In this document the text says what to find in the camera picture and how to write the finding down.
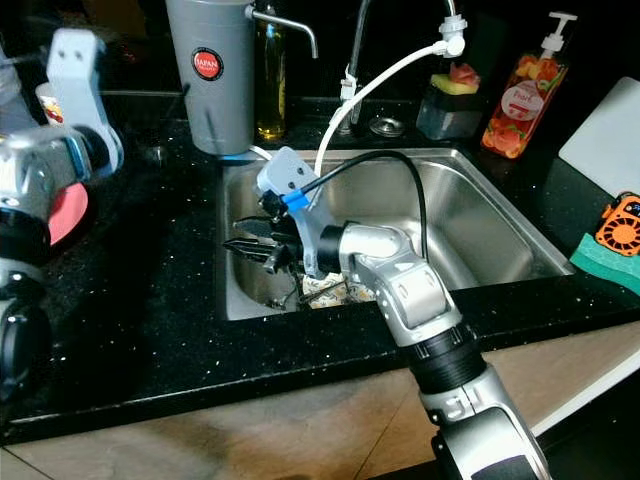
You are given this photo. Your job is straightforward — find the black handled utensil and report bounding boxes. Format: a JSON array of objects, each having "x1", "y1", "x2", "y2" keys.
[{"x1": 263, "y1": 288, "x2": 306, "y2": 308}]

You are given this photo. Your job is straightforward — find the yellow floral plate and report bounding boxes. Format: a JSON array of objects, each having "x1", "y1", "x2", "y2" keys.
[{"x1": 300, "y1": 275, "x2": 377, "y2": 309}]

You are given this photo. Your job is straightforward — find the grey water filter canister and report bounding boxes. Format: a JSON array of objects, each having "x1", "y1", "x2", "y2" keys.
[{"x1": 166, "y1": 0, "x2": 319, "y2": 156}]

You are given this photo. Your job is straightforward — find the glass oil bottle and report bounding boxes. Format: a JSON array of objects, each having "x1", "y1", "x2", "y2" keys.
[{"x1": 253, "y1": 0, "x2": 288, "y2": 141}]

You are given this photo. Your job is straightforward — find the round chrome hole cover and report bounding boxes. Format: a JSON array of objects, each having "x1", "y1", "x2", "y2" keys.
[{"x1": 368, "y1": 117, "x2": 409, "y2": 139}]

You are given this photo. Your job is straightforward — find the pink plate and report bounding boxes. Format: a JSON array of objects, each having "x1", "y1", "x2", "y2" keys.
[{"x1": 48, "y1": 183, "x2": 90, "y2": 248}]

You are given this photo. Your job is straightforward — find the stainless steel sink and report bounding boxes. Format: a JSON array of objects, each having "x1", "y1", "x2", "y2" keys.
[{"x1": 222, "y1": 148, "x2": 576, "y2": 323}]

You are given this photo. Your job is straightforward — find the black sponge holder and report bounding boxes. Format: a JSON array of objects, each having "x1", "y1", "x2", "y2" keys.
[{"x1": 416, "y1": 85, "x2": 486, "y2": 141}]

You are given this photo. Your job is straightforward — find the chrome sink faucet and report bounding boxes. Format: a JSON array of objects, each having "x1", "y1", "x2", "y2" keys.
[{"x1": 345, "y1": 0, "x2": 466, "y2": 131}]

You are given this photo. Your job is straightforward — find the yellow and pink sponge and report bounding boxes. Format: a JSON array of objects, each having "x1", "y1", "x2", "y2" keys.
[{"x1": 432, "y1": 62, "x2": 486, "y2": 96}]

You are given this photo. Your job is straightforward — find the white printed cup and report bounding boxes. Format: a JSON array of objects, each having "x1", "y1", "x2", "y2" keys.
[{"x1": 36, "y1": 83, "x2": 67, "y2": 126}]

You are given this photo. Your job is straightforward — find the orange soap pump bottle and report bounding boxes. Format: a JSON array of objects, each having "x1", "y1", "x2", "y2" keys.
[{"x1": 482, "y1": 12, "x2": 579, "y2": 161}]

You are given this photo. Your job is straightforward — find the green sponge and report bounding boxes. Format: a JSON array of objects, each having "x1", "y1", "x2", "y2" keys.
[{"x1": 568, "y1": 232, "x2": 640, "y2": 296}]

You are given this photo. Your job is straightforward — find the orange plastic scrubber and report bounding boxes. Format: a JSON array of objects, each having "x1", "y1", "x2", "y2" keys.
[{"x1": 593, "y1": 192, "x2": 640, "y2": 258}]

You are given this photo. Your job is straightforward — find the white cutting board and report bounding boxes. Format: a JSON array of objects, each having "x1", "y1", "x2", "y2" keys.
[{"x1": 558, "y1": 77, "x2": 640, "y2": 198}]

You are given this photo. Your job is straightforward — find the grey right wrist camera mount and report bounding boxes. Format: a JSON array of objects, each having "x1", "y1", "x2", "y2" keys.
[{"x1": 257, "y1": 147, "x2": 341, "y2": 279}]

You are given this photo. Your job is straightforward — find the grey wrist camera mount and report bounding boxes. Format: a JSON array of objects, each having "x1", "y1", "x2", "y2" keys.
[
  {"x1": 257, "y1": 147, "x2": 341, "y2": 279},
  {"x1": 47, "y1": 28, "x2": 126, "y2": 181}
]

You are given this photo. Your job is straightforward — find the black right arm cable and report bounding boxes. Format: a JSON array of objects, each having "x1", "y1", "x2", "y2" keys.
[{"x1": 305, "y1": 150, "x2": 429, "y2": 263}]

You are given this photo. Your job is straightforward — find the white faucet hose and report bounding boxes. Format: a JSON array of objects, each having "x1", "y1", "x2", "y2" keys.
[{"x1": 250, "y1": 15, "x2": 469, "y2": 183}]

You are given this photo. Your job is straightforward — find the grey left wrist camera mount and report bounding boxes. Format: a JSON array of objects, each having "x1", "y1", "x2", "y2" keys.
[{"x1": 47, "y1": 28, "x2": 126, "y2": 181}]

